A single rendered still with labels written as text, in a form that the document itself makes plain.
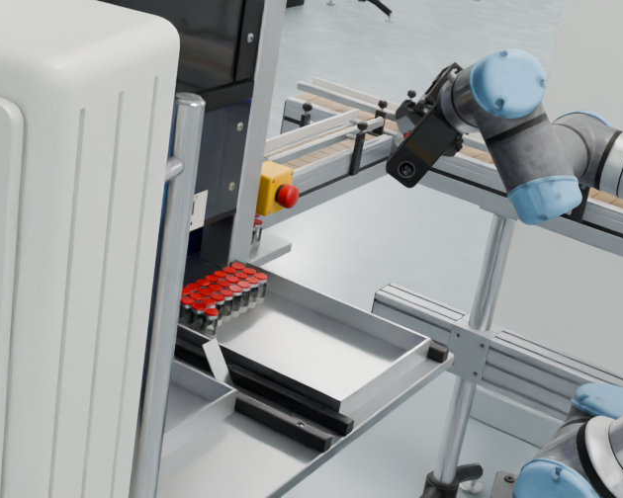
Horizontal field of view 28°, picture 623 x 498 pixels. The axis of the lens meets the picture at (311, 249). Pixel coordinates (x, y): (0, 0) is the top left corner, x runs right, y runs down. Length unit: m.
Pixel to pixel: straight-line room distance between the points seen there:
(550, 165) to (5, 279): 0.79
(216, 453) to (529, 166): 0.54
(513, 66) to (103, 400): 0.67
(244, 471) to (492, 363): 1.29
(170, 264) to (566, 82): 2.32
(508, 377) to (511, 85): 1.48
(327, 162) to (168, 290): 1.53
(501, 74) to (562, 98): 1.84
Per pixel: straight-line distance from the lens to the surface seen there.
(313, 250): 4.38
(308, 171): 2.39
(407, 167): 1.53
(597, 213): 2.54
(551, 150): 1.39
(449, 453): 2.93
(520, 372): 2.75
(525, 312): 3.37
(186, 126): 0.89
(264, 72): 1.94
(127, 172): 0.79
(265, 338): 1.85
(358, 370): 1.81
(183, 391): 1.69
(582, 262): 3.27
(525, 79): 1.36
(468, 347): 2.78
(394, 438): 3.37
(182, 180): 0.91
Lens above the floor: 1.75
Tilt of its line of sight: 23 degrees down
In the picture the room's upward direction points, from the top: 10 degrees clockwise
